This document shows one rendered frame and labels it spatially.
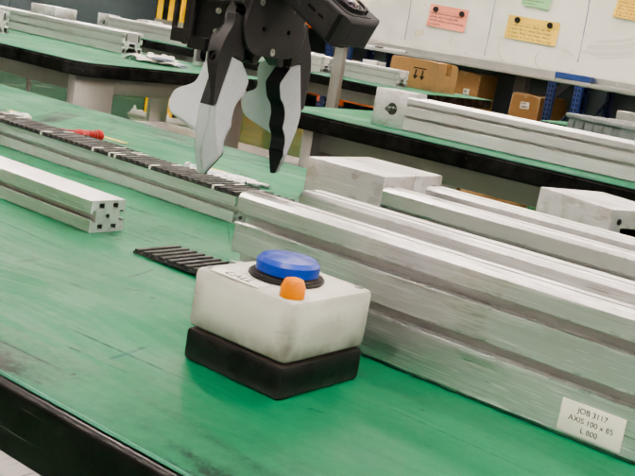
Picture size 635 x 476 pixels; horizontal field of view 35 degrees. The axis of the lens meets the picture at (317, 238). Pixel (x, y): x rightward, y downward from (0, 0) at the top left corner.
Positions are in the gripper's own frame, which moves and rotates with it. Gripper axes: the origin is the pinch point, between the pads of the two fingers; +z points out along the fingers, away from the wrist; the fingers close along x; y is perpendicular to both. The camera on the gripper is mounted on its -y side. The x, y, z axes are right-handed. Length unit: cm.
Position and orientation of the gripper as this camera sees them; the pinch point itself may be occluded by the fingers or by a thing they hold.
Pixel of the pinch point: (248, 162)
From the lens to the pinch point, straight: 81.9
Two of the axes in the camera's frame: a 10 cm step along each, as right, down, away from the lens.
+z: -1.6, 9.7, 2.0
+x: -6.2, 0.6, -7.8
